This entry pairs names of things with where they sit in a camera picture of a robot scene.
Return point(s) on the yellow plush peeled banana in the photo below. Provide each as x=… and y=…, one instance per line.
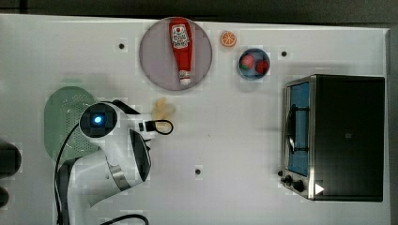
x=163, y=112

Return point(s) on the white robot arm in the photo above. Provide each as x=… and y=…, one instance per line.
x=121, y=162

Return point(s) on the pink strawberry toy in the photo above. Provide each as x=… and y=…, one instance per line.
x=246, y=61

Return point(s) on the grey round plate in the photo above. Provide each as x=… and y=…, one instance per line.
x=158, y=61

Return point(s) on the red strawberry toy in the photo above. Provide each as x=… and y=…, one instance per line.
x=261, y=66

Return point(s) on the orange slice toy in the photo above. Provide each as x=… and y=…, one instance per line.
x=228, y=39

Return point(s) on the small blue bowl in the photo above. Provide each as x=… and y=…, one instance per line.
x=251, y=74

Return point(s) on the red plush ketchup bottle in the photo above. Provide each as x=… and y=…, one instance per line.
x=181, y=43

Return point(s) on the silver black toaster oven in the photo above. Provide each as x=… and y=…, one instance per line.
x=334, y=138

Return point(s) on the green perforated colander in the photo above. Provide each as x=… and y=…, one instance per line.
x=62, y=112

